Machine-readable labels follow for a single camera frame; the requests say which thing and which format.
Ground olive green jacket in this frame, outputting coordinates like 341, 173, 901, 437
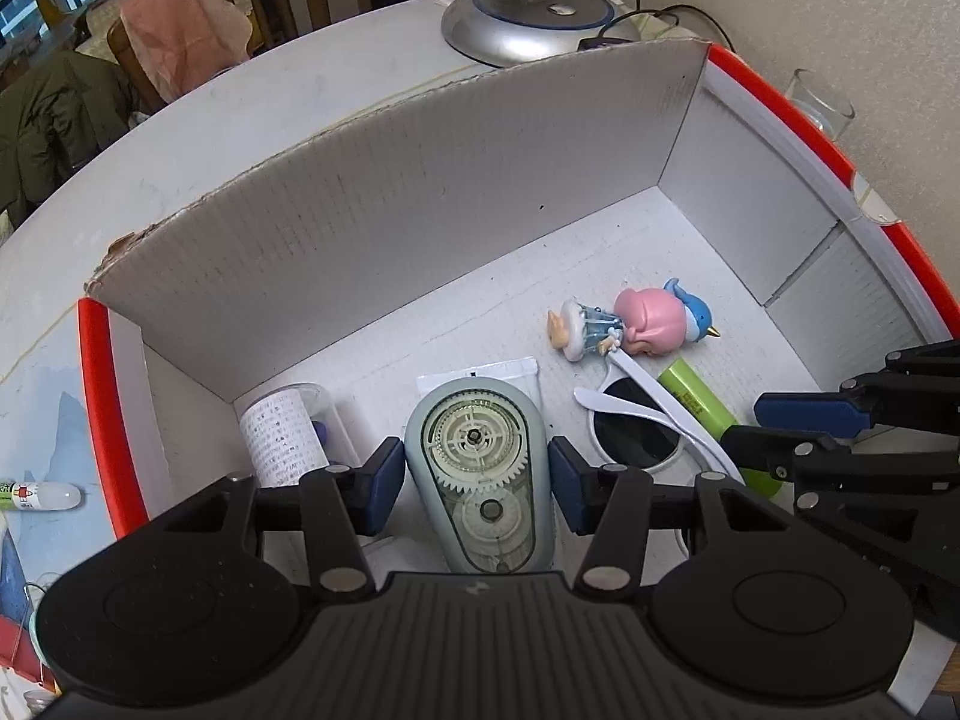
0, 51, 140, 230

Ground white bottle with silver cap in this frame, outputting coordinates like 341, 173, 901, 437
238, 382, 353, 492

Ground clear glass cup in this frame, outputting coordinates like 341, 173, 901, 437
787, 69, 856, 137

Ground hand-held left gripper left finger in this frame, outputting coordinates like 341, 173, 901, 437
160, 435, 407, 604

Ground grey correction tape dispenser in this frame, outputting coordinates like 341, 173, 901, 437
403, 379, 556, 575

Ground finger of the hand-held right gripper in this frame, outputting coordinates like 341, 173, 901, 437
720, 424, 857, 494
752, 339, 960, 441

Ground small doll figure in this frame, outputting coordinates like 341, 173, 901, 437
544, 298, 625, 362

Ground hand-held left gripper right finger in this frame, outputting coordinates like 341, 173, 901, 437
546, 435, 797, 602

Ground white desk lamp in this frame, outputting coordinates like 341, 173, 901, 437
441, 0, 642, 68

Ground green and white pen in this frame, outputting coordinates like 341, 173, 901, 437
0, 480, 82, 512

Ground green highlighter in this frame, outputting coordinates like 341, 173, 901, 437
656, 360, 781, 496

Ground white sunglasses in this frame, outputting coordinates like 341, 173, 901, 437
574, 349, 747, 557

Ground pink binder clip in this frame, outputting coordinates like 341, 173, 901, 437
0, 577, 57, 691

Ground pink cloth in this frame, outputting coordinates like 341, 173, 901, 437
120, 0, 254, 104

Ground pink and blue penguin toy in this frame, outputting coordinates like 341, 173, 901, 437
615, 277, 725, 355

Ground red cardboard box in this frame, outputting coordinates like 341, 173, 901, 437
79, 37, 950, 541

